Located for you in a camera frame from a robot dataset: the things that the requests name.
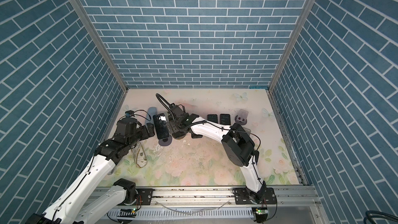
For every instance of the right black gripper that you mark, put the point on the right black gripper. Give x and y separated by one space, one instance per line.
171 122

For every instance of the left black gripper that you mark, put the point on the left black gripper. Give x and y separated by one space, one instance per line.
145 134

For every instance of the black phone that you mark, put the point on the black phone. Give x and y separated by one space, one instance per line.
160 124
196 136

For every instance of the teal case phone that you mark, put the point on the teal case phone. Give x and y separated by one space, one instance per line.
212 118

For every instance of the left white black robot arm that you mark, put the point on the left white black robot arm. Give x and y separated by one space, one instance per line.
93 177

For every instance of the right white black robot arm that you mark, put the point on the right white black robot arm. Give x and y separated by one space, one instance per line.
237 143

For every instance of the purple case phone stand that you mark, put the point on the purple case phone stand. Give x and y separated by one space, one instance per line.
179 135

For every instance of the back left phone stand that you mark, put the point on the back left phone stand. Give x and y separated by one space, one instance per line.
165 142

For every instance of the grey right phone stand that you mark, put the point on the grey right phone stand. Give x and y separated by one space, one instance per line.
241 117

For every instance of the middle round phone stand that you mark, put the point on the middle round phone stand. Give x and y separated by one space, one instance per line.
247 130

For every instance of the grey glasses case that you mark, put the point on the grey glasses case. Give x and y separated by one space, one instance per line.
150 113

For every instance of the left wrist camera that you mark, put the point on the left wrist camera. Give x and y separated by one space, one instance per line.
129 114

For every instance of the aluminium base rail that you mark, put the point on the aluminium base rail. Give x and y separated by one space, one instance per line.
283 205

